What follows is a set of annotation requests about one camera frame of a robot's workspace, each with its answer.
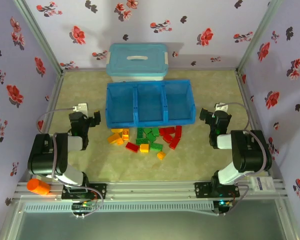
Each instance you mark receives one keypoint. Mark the orange plastic cylinder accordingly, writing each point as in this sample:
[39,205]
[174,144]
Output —
[38,187]

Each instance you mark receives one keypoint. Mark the base controller board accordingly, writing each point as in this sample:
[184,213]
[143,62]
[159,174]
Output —
[82,206]
[223,205]

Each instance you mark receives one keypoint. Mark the yellow rounded lego brick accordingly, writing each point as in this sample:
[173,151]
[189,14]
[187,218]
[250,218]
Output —
[117,130]

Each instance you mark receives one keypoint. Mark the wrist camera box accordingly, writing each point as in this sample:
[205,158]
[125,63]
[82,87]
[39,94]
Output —
[221,107]
[80,107]

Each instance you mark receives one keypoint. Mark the blue plastic sorting bin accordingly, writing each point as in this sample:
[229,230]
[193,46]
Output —
[178,100]
[120,105]
[150,102]

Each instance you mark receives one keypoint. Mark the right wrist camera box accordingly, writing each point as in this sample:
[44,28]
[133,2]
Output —
[221,107]

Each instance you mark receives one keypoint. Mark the white labelled box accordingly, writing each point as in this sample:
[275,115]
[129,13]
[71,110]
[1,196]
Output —
[262,183]

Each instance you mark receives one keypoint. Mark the aluminium table edge rail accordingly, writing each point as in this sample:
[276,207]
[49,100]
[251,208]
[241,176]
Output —
[55,90]
[243,90]

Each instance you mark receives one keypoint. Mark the aluminium frame post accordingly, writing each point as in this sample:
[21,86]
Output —
[258,37]
[40,37]

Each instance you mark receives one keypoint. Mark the light blue lidded storage box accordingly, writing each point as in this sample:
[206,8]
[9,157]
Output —
[137,61]

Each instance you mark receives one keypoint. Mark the long green lego brick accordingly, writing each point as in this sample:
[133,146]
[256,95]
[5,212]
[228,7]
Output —
[141,141]
[156,146]

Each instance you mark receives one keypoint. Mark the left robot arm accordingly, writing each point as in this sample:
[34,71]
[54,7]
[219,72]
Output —
[46,155]

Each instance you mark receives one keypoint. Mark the long yellow lego brick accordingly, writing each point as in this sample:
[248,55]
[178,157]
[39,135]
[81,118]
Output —
[114,137]

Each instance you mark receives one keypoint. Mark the yellow square lego brick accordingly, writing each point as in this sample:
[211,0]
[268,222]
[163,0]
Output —
[161,155]
[144,148]

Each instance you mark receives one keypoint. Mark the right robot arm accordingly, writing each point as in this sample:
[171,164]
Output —
[250,152]

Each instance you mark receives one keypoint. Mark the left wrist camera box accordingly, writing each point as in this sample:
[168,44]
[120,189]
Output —
[80,107]

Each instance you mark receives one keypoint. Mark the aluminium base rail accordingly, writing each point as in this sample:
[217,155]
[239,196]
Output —
[150,191]

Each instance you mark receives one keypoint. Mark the small orange lego brick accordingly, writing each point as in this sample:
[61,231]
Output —
[120,141]
[125,133]

